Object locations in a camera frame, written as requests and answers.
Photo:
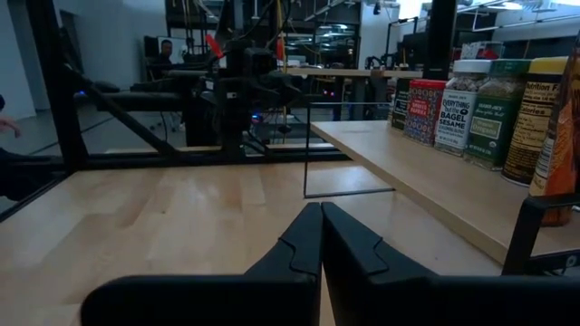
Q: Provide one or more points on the computer monitor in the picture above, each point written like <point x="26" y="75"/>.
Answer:
<point x="179" y="47"/>

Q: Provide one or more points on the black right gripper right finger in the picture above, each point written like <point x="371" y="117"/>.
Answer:
<point x="353" y="258"/>

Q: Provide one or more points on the red plastic tab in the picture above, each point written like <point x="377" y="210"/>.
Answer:
<point x="214" y="45"/>
<point x="281" y="47"/>

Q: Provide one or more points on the person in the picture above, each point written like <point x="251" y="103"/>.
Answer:
<point x="18" y="176"/>
<point x="165" y="50"/>

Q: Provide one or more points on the yellow-lid brown spice bottle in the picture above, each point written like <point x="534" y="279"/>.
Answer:
<point x="530" y="127"/>

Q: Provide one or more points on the wooden shelf black metal legs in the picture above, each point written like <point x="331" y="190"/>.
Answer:
<point x="408" y="167"/>

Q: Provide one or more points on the dark green spice tin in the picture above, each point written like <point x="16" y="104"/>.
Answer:
<point x="400" y="106"/>

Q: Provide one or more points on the spice packet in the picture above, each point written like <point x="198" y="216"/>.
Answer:
<point x="564" y="154"/>

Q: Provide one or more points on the white-lid bagel sesame jar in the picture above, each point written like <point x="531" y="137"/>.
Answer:
<point x="457" y="115"/>

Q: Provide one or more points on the wooden background table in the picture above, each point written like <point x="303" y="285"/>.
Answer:
<point x="353" y="72"/>

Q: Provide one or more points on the green-lid oregano jar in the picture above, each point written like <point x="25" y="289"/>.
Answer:
<point x="491" y="122"/>

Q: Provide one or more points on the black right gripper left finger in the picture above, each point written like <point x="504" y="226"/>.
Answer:
<point x="299" y="253"/>

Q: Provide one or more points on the red smoked paprika tin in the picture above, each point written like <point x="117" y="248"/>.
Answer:
<point x="421" y="113"/>

